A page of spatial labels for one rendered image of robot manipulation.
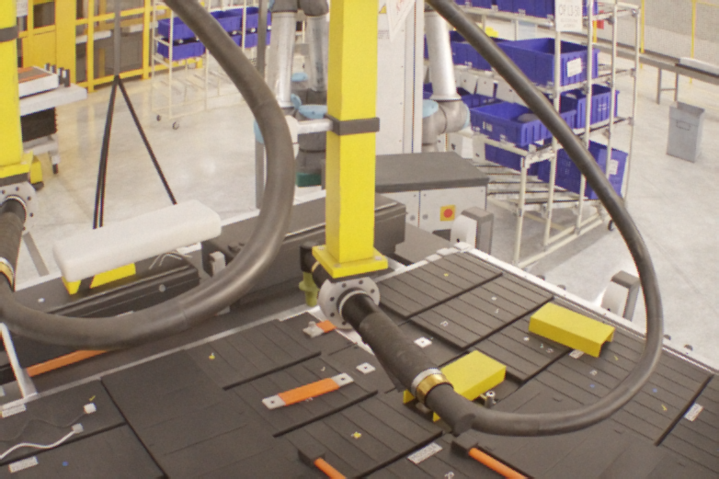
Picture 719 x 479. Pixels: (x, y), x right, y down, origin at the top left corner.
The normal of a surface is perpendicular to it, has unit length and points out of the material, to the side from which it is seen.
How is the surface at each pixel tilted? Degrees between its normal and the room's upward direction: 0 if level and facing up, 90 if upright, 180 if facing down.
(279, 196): 36
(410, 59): 90
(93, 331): 46
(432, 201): 90
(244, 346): 0
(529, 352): 0
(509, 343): 0
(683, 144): 90
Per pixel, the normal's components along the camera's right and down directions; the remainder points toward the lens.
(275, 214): 0.32, -0.52
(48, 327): -0.03, -0.35
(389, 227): 0.65, 0.32
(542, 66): -0.73, 0.33
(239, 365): 0.02, -0.91
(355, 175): 0.42, 0.37
